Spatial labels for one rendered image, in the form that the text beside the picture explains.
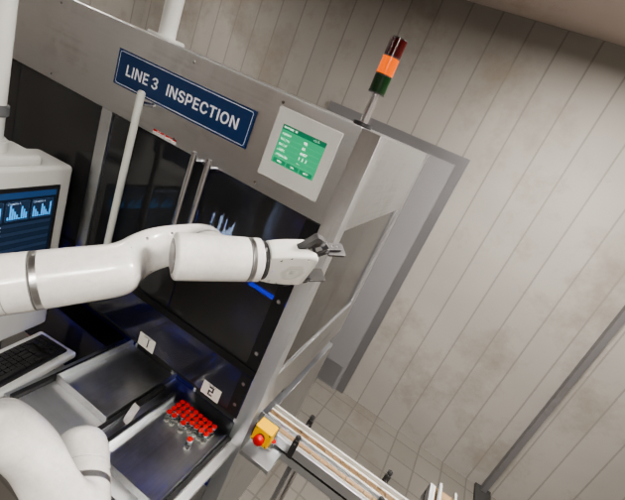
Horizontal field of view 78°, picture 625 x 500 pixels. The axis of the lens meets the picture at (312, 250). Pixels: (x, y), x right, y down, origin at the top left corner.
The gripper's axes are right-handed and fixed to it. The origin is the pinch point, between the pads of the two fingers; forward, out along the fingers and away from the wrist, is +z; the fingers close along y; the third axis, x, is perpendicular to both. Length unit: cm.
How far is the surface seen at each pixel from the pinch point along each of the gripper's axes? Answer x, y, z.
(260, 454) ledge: -20, -98, 15
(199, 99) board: 74, -16, -16
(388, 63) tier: 53, 22, 25
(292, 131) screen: 49.0, -3.1, 5.0
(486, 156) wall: 121, -35, 184
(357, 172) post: 31.7, 0.3, 19.6
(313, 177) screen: 36.6, -8.1, 11.1
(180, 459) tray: -16, -96, -14
